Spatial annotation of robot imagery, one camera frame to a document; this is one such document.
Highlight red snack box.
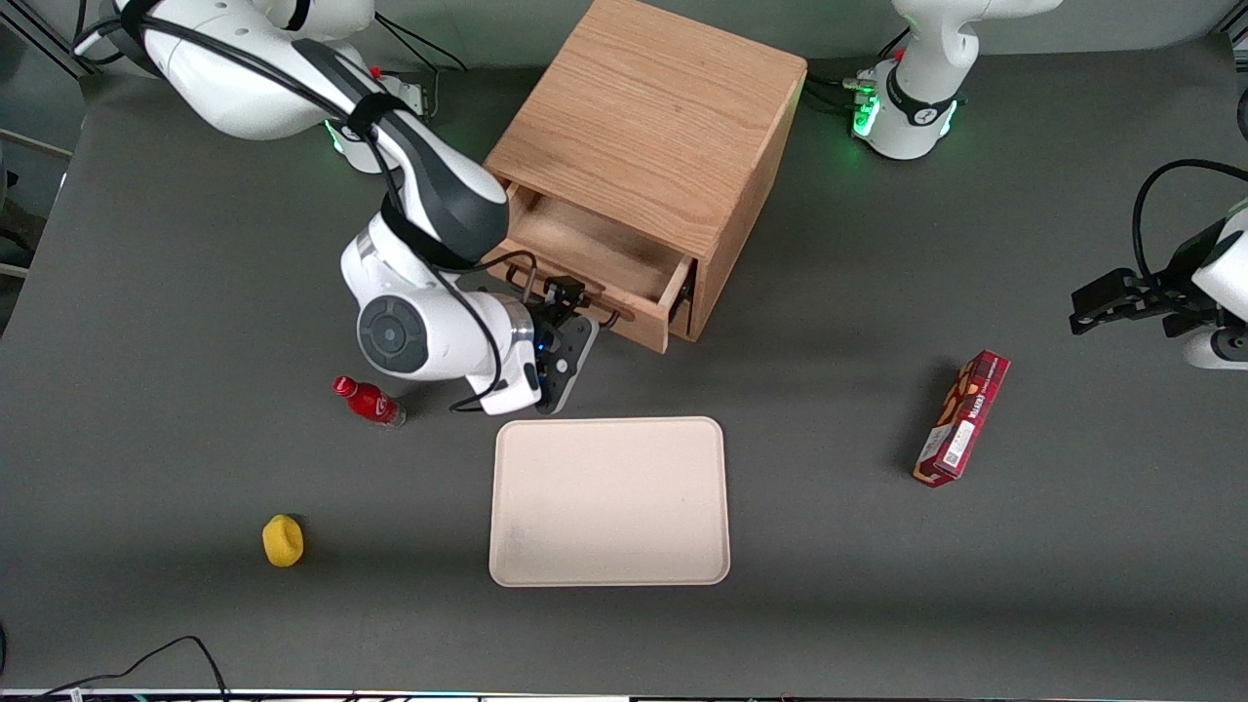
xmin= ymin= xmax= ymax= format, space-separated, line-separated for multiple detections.
xmin=913 ymin=350 xmax=1011 ymax=488

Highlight thin black floor cable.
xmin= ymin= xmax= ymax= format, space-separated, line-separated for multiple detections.
xmin=29 ymin=635 xmax=231 ymax=702

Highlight black left base cables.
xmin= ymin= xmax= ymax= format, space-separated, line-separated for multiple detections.
xmin=803 ymin=27 xmax=914 ymax=116

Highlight wooden drawer cabinet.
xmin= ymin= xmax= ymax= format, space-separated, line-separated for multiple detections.
xmin=484 ymin=0 xmax=808 ymax=342

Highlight yellow rubber toy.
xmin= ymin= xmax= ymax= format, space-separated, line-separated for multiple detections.
xmin=261 ymin=514 xmax=305 ymax=568

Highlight black right base cables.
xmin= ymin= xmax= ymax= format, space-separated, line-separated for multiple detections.
xmin=370 ymin=12 xmax=469 ymax=118

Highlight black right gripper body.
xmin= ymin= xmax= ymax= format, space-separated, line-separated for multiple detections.
xmin=520 ymin=300 xmax=578 ymax=393

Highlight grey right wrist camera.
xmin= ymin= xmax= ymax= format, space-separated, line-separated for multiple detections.
xmin=533 ymin=313 xmax=601 ymax=416

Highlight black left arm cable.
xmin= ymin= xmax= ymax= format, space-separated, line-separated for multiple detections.
xmin=1132 ymin=159 xmax=1248 ymax=284

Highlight aluminium frame profile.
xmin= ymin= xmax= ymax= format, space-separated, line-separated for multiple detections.
xmin=0 ymin=18 xmax=100 ymax=81

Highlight beige rectangular tray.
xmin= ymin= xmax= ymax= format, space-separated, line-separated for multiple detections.
xmin=488 ymin=416 xmax=731 ymax=588

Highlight small red bottle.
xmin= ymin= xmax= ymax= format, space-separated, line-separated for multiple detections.
xmin=333 ymin=375 xmax=408 ymax=428

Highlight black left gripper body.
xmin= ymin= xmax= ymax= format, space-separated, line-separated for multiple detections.
xmin=1150 ymin=219 xmax=1231 ymax=338

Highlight black base cables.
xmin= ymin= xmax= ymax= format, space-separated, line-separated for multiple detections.
xmin=370 ymin=12 xmax=469 ymax=118
xmin=803 ymin=27 xmax=914 ymax=116

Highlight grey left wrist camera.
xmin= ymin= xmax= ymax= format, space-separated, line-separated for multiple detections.
xmin=1184 ymin=326 xmax=1248 ymax=371

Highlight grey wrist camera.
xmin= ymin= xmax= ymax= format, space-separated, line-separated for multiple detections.
xmin=1184 ymin=326 xmax=1248 ymax=371
xmin=533 ymin=313 xmax=601 ymax=416

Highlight wooden drawer with worn handle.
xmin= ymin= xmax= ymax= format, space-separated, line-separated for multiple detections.
xmin=481 ymin=187 xmax=696 ymax=355

